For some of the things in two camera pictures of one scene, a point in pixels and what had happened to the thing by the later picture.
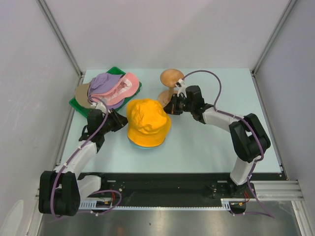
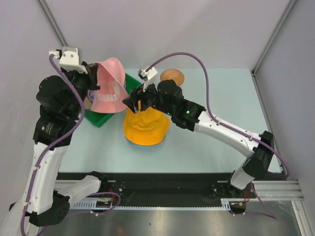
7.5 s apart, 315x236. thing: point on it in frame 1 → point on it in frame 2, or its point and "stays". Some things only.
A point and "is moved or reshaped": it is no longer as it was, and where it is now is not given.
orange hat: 148,122 stays
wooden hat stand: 169,77 stays
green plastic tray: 75,103 → 96,118
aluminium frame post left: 62,41 stays
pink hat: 127,87 is moved or reshaped
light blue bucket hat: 143,147 is moved or reshaped
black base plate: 143,186 stays
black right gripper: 170,108 → 132,102
